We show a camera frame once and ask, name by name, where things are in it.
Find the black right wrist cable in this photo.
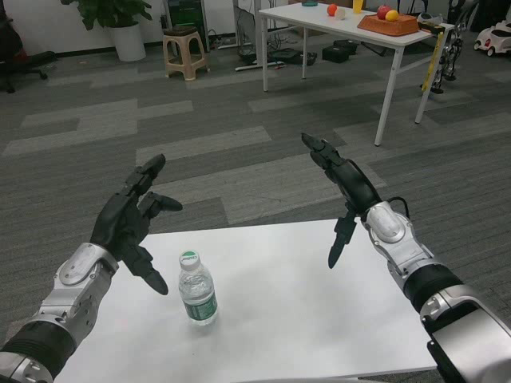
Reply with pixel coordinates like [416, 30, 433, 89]
[389, 196, 411, 219]

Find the black box on floor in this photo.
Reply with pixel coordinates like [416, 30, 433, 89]
[322, 39, 359, 63]

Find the black computer tower green light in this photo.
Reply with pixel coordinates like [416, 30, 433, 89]
[165, 0, 208, 51]

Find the orange tray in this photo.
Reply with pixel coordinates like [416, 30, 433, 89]
[356, 11, 419, 38]

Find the clear water bottle green label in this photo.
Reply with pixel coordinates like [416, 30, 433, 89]
[177, 250, 220, 327]

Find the green potted plant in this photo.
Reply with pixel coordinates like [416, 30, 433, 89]
[59, 0, 153, 31]

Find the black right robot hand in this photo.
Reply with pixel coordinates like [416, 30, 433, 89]
[300, 132, 383, 270]

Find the white long-legged table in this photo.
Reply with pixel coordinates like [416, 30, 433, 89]
[258, 2, 456, 147]

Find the black office chair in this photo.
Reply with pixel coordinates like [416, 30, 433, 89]
[0, 18, 57, 93]

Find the yellow measuring tape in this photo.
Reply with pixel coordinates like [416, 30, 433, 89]
[421, 26, 446, 92]

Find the beige plastic stool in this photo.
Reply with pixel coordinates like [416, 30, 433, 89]
[162, 26, 211, 82]

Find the white power strip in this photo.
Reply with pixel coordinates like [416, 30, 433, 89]
[234, 61, 287, 73]

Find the small humanoid robot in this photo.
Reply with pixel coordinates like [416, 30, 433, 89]
[433, 0, 473, 95]

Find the black equipment pile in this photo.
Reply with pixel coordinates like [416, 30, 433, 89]
[239, 46, 317, 68]

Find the white toy car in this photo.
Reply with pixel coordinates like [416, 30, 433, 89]
[473, 22, 511, 57]

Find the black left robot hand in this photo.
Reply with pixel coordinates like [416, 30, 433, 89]
[89, 153, 184, 296]

